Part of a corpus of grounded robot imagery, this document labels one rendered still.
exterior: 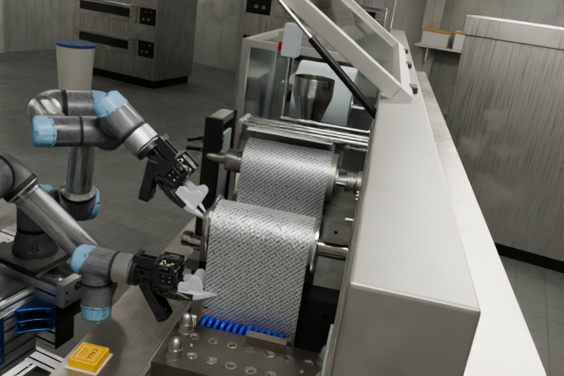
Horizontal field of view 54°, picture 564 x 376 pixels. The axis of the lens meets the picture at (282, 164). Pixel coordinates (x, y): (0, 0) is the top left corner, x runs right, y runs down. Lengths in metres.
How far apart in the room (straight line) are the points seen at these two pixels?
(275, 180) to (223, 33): 10.23
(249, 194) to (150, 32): 7.44
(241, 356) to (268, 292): 0.16
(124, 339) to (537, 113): 3.57
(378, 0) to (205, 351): 5.06
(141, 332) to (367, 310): 1.26
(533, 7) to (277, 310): 9.13
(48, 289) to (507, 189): 3.48
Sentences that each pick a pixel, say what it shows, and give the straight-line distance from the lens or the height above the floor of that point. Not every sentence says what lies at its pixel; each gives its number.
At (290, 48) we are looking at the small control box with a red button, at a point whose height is 1.64.
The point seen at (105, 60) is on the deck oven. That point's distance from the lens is 9.46.
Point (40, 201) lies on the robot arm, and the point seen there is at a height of 1.22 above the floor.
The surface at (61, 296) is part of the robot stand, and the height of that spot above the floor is 0.73.
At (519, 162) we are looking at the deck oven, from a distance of 4.56.
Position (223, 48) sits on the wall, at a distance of 11.67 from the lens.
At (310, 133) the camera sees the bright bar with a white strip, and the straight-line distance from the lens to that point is 1.50.
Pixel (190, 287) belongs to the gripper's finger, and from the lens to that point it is 1.37.
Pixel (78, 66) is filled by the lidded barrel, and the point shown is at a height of 0.37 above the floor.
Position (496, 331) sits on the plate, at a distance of 0.80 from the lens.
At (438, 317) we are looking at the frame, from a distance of 0.37.
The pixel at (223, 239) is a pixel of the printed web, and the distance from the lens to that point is 1.31.
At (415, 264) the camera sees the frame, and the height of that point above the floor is 1.65.
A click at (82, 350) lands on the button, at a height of 0.92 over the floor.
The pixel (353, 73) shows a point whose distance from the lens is 2.20.
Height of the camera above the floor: 1.83
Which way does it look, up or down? 18 degrees down
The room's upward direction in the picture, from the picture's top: 8 degrees clockwise
